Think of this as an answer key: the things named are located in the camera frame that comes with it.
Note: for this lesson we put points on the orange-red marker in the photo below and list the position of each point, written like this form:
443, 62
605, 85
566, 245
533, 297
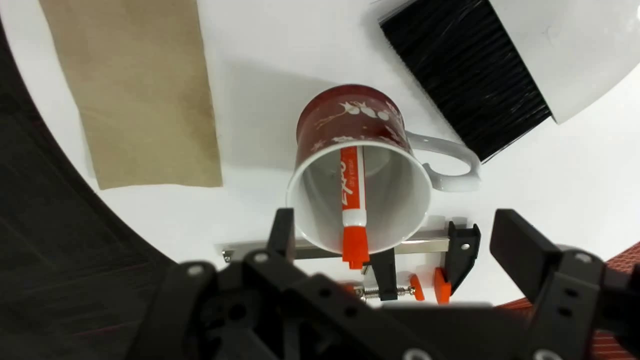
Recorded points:
353, 201

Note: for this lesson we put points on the white brush black bristles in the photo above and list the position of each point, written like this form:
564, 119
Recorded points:
480, 72

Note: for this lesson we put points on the brown paper sheet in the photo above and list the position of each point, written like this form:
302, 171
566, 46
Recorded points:
140, 93

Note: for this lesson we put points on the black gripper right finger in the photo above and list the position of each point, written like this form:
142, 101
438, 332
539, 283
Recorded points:
523, 257

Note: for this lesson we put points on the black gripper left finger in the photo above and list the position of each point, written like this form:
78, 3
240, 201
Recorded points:
282, 233

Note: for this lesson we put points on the red white patterned mug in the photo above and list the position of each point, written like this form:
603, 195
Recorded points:
347, 122

